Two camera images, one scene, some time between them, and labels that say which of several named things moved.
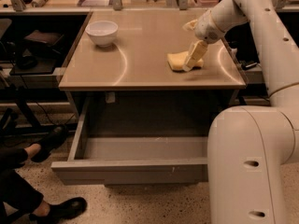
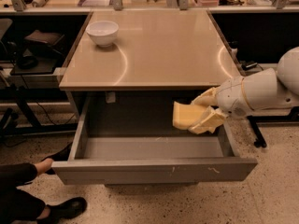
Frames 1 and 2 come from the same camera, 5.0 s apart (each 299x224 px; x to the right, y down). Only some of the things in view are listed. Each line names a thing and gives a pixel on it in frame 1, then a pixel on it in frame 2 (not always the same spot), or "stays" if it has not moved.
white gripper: x=206 y=29 to x=232 y=97
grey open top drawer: x=115 y=161 stays
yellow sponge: x=177 y=61 to x=185 y=115
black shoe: x=49 y=142 to x=50 y=171
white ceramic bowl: x=102 y=32 stays
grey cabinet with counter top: x=120 y=71 stays
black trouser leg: x=12 y=158 to x=16 y=175
